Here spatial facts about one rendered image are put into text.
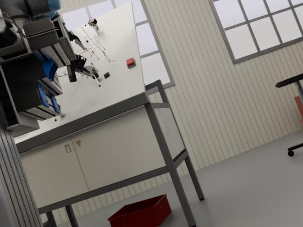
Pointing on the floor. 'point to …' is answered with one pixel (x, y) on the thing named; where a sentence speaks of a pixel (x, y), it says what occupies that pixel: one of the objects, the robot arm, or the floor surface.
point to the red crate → (142, 213)
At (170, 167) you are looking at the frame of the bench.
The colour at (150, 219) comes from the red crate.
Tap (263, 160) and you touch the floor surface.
